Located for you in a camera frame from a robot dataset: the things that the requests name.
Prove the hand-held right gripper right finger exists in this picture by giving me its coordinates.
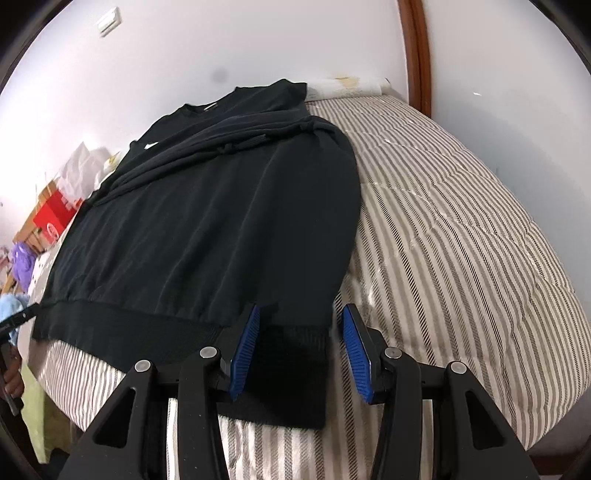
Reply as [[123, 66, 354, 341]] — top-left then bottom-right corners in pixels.
[[341, 302, 541, 480]]

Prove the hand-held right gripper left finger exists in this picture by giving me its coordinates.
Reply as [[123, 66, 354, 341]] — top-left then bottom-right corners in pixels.
[[69, 302, 262, 480]]

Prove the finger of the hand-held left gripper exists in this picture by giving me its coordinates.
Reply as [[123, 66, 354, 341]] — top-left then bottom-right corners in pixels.
[[0, 305, 42, 340]]

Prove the black sweatshirt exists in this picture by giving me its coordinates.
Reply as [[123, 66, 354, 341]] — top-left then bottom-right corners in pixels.
[[30, 78, 362, 430]]

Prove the person's left hand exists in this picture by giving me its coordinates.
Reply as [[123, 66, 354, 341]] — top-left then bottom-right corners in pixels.
[[0, 345, 25, 401]]

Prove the light blue cloth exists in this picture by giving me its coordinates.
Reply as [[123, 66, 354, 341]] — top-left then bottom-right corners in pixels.
[[0, 295, 29, 344]]

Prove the green bed sheet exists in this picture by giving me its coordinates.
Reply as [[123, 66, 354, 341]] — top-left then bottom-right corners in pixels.
[[18, 364, 51, 467]]

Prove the purple plush cloth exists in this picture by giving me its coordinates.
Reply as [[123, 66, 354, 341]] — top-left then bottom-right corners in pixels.
[[10, 242, 38, 292]]

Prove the red box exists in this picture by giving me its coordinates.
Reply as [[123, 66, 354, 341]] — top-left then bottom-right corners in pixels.
[[33, 191, 79, 247]]

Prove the wooden headboard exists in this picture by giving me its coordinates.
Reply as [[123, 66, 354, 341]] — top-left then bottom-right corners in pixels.
[[13, 179, 63, 254]]

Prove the striped mattress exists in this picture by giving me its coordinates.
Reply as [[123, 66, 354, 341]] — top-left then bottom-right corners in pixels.
[[34, 90, 579, 480]]

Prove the white plastic bag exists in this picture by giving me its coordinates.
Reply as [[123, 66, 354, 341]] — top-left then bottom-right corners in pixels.
[[58, 142, 122, 204]]

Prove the white rolled mat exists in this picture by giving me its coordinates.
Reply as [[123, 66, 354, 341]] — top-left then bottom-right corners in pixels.
[[305, 76, 393, 101]]

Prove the brown wooden door frame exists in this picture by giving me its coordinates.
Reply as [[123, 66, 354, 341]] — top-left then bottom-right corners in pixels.
[[397, 0, 432, 118]]

